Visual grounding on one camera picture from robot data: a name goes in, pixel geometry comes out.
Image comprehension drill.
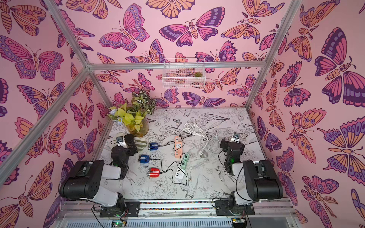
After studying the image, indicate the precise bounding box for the black USB cable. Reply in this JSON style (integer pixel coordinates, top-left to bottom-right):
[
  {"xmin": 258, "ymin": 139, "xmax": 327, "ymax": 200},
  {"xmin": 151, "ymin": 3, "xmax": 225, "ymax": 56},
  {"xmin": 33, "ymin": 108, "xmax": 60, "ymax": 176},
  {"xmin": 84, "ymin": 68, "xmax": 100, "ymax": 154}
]
[
  {"xmin": 149, "ymin": 158, "xmax": 184, "ymax": 173},
  {"xmin": 157, "ymin": 133, "xmax": 187, "ymax": 152},
  {"xmin": 159, "ymin": 168, "xmax": 189, "ymax": 186}
]

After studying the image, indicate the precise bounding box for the white power strip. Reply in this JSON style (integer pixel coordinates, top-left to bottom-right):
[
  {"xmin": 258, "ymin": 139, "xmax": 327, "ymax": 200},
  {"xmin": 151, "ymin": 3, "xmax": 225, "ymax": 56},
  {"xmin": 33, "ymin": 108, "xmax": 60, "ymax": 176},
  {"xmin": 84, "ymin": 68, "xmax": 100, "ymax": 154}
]
[{"xmin": 175, "ymin": 168, "xmax": 185, "ymax": 180}]

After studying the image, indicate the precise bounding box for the orange power strip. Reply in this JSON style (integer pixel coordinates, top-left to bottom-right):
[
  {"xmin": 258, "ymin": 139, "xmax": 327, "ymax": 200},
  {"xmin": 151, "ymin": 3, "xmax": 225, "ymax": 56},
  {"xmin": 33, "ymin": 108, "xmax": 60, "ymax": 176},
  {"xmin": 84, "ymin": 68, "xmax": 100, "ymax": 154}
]
[{"xmin": 173, "ymin": 140, "xmax": 184, "ymax": 159}]

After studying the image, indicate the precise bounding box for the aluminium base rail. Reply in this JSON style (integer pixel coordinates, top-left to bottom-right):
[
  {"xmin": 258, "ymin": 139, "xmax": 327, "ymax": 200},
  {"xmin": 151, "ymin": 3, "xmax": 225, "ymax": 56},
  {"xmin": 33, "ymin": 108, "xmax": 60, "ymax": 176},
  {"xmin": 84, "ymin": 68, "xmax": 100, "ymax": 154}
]
[{"xmin": 53, "ymin": 198, "xmax": 301, "ymax": 228}]

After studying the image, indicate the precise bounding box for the green charger adapter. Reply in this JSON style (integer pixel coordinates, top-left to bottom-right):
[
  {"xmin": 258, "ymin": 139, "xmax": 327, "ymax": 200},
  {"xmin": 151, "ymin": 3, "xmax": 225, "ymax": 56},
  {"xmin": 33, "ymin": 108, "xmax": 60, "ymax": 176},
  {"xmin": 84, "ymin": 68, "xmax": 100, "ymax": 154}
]
[
  {"xmin": 180, "ymin": 161, "xmax": 187, "ymax": 170},
  {"xmin": 182, "ymin": 154, "xmax": 189, "ymax": 162}
]

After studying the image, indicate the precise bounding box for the white wire wall basket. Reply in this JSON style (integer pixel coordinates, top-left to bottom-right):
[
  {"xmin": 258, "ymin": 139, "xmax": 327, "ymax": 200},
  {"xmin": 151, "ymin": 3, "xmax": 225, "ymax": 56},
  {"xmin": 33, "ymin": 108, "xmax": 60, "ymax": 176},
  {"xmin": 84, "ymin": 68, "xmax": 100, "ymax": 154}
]
[{"xmin": 161, "ymin": 57, "xmax": 206, "ymax": 89}]

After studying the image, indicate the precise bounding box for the small green succulent plant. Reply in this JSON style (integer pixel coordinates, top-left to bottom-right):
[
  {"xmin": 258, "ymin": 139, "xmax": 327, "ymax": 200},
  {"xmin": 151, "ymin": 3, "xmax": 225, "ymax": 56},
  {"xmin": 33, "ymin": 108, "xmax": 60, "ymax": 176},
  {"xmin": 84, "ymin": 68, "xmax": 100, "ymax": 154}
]
[{"xmin": 194, "ymin": 71, "xmax": 203, "ymax": 78}]

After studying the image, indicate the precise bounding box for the aluminium cage frame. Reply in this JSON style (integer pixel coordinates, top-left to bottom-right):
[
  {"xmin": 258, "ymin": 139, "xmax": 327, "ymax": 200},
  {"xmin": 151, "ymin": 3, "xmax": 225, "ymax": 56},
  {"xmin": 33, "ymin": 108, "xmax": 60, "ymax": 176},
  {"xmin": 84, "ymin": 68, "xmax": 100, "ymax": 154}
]
[{"xmin": 1, "ymin": 1, "xmax": 302, "ymax": 184}]

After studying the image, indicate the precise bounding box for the amber glass vase with plants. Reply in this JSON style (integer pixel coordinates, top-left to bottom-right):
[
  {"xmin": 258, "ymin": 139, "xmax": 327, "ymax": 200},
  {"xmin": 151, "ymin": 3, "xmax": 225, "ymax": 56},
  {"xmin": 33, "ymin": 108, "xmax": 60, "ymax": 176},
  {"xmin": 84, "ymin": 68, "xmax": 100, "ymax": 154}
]
[{"xmin": 107, "ymin": 91, "xmax": 156, "ymax": 138}]

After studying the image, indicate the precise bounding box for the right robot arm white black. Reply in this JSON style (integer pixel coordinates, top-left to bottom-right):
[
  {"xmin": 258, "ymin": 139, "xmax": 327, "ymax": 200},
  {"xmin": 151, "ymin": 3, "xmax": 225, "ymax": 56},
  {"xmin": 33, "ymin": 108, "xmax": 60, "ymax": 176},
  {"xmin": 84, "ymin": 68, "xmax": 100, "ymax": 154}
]
[{"xmin": 212, "ymin": 133, "xmax": 284, "ymax": 216}]

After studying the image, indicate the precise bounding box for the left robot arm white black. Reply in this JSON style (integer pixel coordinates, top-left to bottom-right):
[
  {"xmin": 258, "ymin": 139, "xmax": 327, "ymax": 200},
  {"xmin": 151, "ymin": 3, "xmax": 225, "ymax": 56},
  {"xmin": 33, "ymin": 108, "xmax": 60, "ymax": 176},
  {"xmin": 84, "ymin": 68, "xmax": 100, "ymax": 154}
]
[{"xmin": 59, "ymin": 134, "xmax": 137, "ymax": 217}]

